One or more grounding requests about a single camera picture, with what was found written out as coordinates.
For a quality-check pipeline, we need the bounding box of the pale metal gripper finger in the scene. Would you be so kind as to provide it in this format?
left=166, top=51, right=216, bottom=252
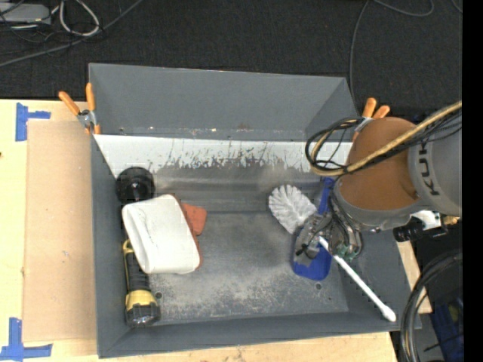
left=294, top=212, right=329, bottom=255
left=303, top=232, right=330, bottom=259

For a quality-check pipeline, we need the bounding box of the blue plastic scoop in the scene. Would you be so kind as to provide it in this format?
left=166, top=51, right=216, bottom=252
left=291, top=176, right=336, bottom=282

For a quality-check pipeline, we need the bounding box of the white toilet brush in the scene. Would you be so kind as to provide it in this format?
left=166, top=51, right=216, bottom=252
left=268, top=183, right=398, bottom=323

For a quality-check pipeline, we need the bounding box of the grey metal bin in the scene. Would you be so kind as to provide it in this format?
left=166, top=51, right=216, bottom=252
left=87, top=63, right=423, bottom=359

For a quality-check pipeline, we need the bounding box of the red-brown flat block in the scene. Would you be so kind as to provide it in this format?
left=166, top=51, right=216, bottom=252
left=180, top=201, right=208, bottom=268

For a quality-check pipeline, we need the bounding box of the white plastic tub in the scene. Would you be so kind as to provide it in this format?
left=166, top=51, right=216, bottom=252
left=121, top=194, right=202, bottom=275

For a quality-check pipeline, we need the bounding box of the yellow and black flashlight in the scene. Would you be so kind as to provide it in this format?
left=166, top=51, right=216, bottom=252
left=122, top=238, right=162, bottom=328

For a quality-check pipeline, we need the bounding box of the brown cardboard board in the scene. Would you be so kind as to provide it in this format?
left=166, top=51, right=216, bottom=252
left=21, top=120, right=100, bottom=345

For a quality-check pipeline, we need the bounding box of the black cylinder on white bracket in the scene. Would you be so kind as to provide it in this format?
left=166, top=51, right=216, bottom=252
left=392, top=209, right=451, bottom=243

